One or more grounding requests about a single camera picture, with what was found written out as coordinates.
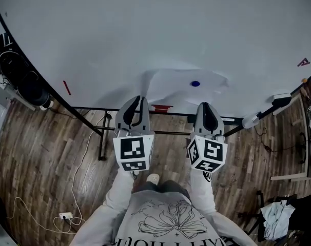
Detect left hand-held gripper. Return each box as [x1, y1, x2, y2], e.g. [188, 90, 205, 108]
[112, 95, 156, 174]

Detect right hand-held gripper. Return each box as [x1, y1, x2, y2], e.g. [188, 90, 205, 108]
[187, 101, 228, 174]

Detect white sheet of paper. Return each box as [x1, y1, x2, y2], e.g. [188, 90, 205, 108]
[142, 68, 230, 108]

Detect person's left forearm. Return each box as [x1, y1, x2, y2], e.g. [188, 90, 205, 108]
[72, 167, 136, 246]

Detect person's right forearm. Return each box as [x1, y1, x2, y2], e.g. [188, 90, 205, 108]
[188, 170, 251, 246]

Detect black metal whiteboard stand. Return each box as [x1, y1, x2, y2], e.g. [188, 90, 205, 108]
[72, 106, 245, 161]

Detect white whiteboard eraser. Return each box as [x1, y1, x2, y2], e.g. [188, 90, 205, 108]
[270, 92, 292, 107]

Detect white plastic corner piece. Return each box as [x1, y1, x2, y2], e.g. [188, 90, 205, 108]
[241, 112, 262, 129]

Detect person's beige shoe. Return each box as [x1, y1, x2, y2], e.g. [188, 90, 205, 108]
[146, 173, 160, 186]

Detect person's dark trousers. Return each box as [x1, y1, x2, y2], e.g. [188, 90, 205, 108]
[139, 179, 192, 202]

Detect person's grey printed sweatshirt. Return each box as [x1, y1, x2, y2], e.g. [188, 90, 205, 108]
[111, 190, 223, 246]

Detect red letter magnet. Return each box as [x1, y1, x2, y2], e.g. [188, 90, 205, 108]
[297, 57, 311, 68]

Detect light blue cloth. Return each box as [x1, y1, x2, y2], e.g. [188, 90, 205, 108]
[260, 200, 296, 241]

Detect black chair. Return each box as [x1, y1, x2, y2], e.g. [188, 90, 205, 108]
[238, 190, 311, 242]

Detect black equipment pile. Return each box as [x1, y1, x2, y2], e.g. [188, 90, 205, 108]
[0, 22, 51, 107]

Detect black floor cable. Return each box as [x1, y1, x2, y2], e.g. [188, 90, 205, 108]
[254, 126, 282, 154]

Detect white power cable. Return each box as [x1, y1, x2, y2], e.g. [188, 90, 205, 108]
[6, 110, 108, 234]

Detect wooden frame table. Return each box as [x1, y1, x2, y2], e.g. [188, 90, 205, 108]
[270, 73, 311, 182]

